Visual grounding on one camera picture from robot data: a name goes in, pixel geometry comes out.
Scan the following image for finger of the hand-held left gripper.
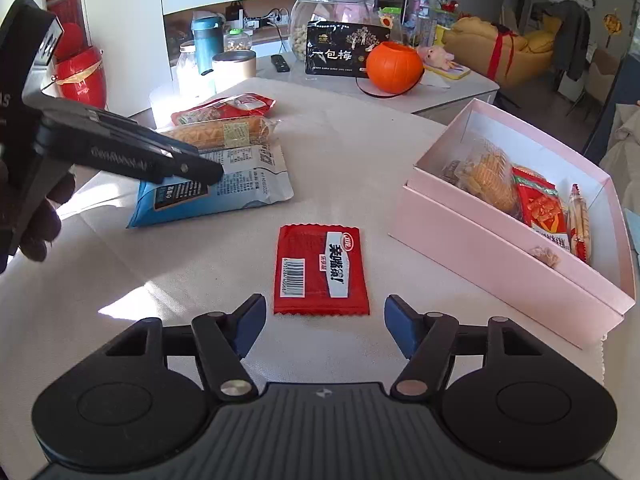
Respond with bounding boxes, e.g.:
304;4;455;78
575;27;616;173
160;149;224;183
92;110;201;157

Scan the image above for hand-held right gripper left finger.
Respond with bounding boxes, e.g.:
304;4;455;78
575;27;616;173
102;293;267;403

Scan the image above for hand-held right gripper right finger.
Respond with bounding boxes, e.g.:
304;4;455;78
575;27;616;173
384;295;546;403

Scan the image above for blue snack packet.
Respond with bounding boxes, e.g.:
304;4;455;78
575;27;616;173
126;144;295;230

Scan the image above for long bread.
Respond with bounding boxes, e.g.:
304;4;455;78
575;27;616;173
159;116;281;151

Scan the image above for red packet with clear window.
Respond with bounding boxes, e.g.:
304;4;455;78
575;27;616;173
171;94;277;126

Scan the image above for pink cardboard gift box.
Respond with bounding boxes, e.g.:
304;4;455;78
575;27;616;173
387;98;636;351

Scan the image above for small red snack packet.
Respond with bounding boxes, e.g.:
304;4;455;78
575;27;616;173
273;224;371;317

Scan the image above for golden bread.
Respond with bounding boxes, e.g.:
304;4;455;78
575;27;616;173
442;137;521;221

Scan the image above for red packet with orange print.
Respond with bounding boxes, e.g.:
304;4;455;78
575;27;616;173
511;164;573;256

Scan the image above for white packet with red edges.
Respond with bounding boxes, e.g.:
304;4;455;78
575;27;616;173
566;183;593;266

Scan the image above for person's left hand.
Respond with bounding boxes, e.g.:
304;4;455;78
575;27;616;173
17;172;76;263

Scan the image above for red lantern toy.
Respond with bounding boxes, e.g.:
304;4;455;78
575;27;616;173
52;22;107;111

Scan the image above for small clear jar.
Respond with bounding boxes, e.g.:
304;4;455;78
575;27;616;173
175;42;201;98

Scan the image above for beige mug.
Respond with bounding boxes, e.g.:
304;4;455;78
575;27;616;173
211;50;257;92

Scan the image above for teal thermos bottle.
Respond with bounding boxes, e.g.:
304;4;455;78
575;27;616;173
191;16;226;75

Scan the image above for plastic jar with green lid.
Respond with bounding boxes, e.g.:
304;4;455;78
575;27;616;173
223;27;253;52

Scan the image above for white power strip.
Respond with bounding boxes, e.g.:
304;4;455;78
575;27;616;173
242;7;291;30

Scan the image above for black plum snack box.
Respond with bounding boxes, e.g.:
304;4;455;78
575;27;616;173
305;22;392;77

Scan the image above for large glass jar with lid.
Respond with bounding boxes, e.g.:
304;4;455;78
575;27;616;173
289;0;373;61

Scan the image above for orange pumpkin bucket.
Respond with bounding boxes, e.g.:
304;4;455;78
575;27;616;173
356;41;426;98

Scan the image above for white side table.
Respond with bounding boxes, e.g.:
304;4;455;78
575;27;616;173
255;55;501;126

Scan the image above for pink plush toy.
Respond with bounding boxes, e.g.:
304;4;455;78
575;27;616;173
417;45;456;68

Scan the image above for yellow pad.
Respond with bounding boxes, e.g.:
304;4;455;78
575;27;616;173
425;62;472;81

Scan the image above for children's water bottle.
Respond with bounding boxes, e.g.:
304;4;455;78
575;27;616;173
410;0;433;46

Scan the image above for grey sofa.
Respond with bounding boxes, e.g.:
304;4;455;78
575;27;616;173
600;102;640;196

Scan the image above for yellow sofa with red ribbon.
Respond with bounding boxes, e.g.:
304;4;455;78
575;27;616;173
442;15;563;93

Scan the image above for beige chair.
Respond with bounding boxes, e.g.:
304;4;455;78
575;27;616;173
585;47;621;106

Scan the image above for dark jacket on rack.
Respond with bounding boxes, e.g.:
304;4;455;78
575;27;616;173
545;0;593;81

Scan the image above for yellow hanging ornament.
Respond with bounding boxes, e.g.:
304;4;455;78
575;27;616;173
601;9;622;50

